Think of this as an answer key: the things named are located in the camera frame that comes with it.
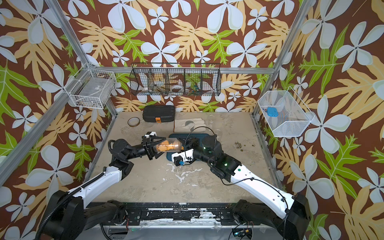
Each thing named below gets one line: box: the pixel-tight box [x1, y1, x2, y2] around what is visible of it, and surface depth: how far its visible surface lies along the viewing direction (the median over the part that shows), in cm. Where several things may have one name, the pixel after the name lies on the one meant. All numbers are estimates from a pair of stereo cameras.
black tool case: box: [142, 105, 176, 123], surface depth 117 cm
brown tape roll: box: [127, 116, 140, 127], surface depth 117 cm
